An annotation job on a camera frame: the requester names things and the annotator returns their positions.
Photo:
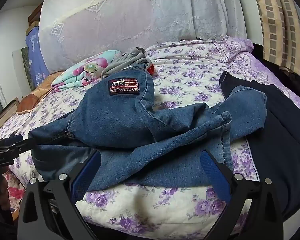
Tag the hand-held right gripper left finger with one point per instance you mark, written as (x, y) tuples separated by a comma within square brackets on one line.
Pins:
[(87, 175)]

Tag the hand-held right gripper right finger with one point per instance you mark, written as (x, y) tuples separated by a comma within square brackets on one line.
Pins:
[(215, 177)]

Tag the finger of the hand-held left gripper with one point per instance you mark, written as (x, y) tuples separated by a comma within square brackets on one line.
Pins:
[(15, 139), (25, 147)]

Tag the blue denim pants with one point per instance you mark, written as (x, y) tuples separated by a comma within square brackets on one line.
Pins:
[(140, 120)]

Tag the red floral cloth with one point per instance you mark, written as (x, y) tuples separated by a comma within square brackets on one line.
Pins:
[(15, 192)]

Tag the orange pillow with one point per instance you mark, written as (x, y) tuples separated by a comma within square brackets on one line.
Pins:
[(40, 90)]

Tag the green marbled panel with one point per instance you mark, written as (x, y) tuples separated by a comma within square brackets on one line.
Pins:
[(21, 72)]

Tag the dark navy garment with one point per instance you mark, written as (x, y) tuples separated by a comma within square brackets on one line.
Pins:
[(277, 142)]

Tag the turquoise pink floral blanket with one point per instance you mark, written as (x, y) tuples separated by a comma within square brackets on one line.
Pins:
[(77, 75)]

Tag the purple floral bedspread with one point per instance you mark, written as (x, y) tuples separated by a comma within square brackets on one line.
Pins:
[(190, 75)]

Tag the small red item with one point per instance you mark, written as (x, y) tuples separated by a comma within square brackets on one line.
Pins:
[(152, 69)]

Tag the brown wooden cabinet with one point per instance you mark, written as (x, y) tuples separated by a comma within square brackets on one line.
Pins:
[(35, 15)]

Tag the dark cloth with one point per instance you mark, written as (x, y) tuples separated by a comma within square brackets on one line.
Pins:
[(297, 82)]

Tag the white lace cover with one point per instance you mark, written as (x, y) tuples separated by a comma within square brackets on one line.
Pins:
[(140, 12)]

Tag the beige checkered curtain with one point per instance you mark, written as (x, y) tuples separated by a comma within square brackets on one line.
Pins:
[(277, 17)]

